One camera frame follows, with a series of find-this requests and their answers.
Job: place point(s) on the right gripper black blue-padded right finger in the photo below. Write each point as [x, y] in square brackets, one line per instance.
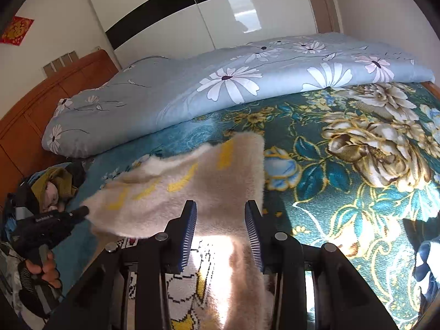
[317, 287]

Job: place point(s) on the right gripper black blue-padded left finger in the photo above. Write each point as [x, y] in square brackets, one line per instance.
[88, 303]

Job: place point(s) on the beige fuzzy patterned sweater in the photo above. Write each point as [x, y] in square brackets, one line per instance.
[221, 287]

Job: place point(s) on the person's left hand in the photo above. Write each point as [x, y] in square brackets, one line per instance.
[48, 270]

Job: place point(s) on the black garment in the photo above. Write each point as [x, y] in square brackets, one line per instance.
[23, 203]

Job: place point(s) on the pink fleece garment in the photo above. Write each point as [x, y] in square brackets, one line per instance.
[52, 201]

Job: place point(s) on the olive green knit garment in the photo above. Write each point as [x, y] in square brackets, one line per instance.
[62, 181]

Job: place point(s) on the orange wooden headboard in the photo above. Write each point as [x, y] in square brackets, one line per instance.
[23, 126]

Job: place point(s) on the teal floral bed blanket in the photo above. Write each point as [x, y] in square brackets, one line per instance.
[348, 166]

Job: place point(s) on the light blue daisy quilt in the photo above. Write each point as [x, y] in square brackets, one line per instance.
[158, 92]

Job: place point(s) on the white black-striped wardrobe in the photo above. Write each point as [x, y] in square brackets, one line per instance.
[183, 28]

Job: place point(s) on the wall switch panel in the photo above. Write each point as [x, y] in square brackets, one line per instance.
[61, 62]

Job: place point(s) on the red wall decoration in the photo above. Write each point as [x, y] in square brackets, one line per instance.
[16, 30]

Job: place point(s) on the wooden door frame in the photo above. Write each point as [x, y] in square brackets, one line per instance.
[326, 14]

